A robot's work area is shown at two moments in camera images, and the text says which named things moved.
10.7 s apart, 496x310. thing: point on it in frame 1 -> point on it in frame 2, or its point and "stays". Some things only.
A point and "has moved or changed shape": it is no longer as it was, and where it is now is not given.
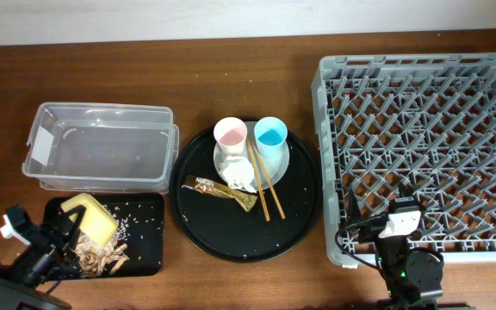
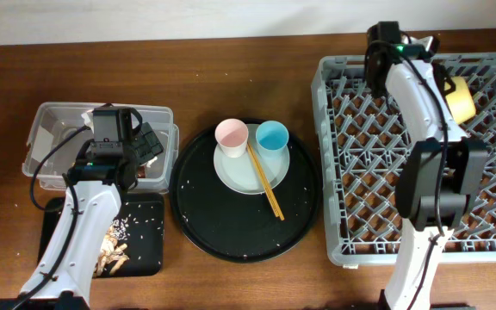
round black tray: x=226 y=232 stays
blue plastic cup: x=271 y=137 stays
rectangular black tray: x=140 y=221 stays
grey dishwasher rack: x=448 y=127 stays
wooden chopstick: x=261 y=189 has moved or changed shape
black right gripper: x=372 y=230 -> x=439 y=74
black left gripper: x=39 y=238 -> x=149 y=145
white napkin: x=238 y=172 -> x=86 y=117
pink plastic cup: x=230 y=134 stays
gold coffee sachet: x=205 y=185 -> x=141 y=171
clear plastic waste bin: x=102 y=148 stays
